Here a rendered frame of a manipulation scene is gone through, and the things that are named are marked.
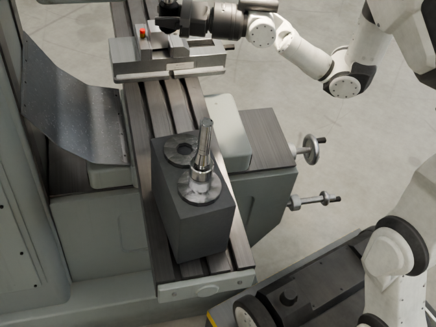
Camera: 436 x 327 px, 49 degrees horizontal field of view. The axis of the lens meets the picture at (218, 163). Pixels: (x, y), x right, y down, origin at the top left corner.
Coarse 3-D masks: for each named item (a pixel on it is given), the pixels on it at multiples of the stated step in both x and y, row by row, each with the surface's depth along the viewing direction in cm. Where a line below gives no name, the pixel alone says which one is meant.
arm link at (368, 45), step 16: (368, 32) 110; (384, 32) 108; (352, 48) 116; (368, 48) 112; (384, 48) 113; (352, 64) 117; (368, 64) 116; (336, 80) 119; (352, 80) 118; (368, 80) 118; (336, 96) 123; (352, 96) 122
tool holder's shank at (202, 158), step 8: (200, 120) 82; (208, 120) 82; (200, 128) 82; (208, 128) 82; (200, 136) 84; (208, 136) 83; (200, 144) 85; (208, 144) 85; (200, 152) 87; (208, 152) 87; (200, 160) 88; (208, 160) 89
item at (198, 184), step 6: (192, 174) 91; (210, 174) 91; (192, 180) 92; (198, 180) 91; (204, 180) 91; (210, 180) 93; (192, 186) 93; (198, 186) 92; (204, 186) 93; (210, 186) 95; (198, 192) 94; (204, 192) 94
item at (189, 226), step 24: (168, 144) 102; (192, 144) 103; (168, 168) 99; (216, 168) 101; (168, 192) 97; (192, 192) 94; (216, 192) 95; (168, 216) 103; (192, 216) 93; (216, 216) 96; (192, 240) 100; (216, 240) 104
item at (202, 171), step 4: (192, 160) 91; (212, 160) 91; (192, 164) 90; (196, 164) 90; (212, 164) 91; (192, 168) 90; (196, 168) 90; (200, 168) 90; (204, 168) 90; (208, 168) 90; (212, 168) 90; (192, 172) 90; (196, 172) 89; (200, 172) 89; (204, 172) 89; (208, 172) 90
